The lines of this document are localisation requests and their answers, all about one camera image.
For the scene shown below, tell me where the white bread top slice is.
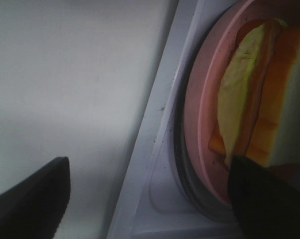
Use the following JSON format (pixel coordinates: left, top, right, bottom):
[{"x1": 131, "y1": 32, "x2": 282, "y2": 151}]
[{"x1": 247, "y1": 24, "x2": 300, "y2": 169}]

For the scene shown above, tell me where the pink round plate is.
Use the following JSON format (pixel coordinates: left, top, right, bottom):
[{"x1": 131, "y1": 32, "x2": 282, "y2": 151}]
[{"x1": 183, "y1": 0, "x2": 300, "y2": 206}]

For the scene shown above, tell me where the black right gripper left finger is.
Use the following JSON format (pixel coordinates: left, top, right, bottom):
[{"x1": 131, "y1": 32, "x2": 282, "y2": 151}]
[{"x1": 0, "y1": 157, "x2": 71, "y2": 239}]

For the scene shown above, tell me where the white microwave oven body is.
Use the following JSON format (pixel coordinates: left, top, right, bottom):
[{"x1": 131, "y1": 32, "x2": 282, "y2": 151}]
[{"x1": 107, "y1": 0, "x2": 243, "y2": 239}]

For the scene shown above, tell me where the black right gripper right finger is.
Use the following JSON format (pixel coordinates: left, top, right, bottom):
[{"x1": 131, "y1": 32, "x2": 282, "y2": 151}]
[{"x1": 228, "y1": 156, "x2": 300, "y2": 239}]

